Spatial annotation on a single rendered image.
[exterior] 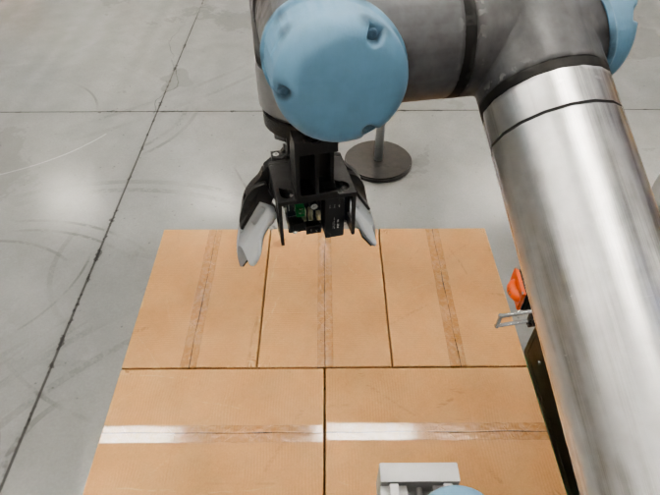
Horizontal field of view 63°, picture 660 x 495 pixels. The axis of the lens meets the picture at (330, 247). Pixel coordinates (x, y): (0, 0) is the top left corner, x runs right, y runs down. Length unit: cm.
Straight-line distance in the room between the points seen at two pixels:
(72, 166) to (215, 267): 182
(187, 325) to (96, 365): 77
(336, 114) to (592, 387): 19
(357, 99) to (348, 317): 145
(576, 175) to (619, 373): 10
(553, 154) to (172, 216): 276
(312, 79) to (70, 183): 317
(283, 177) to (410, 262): 143
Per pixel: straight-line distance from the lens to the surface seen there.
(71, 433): 233
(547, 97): 32
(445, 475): 100
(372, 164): 319
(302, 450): 150
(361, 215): 57
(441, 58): 32
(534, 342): 184
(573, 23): 35
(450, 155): 338
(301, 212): 49
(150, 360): 171
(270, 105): 44
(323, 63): 28
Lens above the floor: 191
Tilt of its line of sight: 45 degrees down
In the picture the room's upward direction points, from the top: straight up
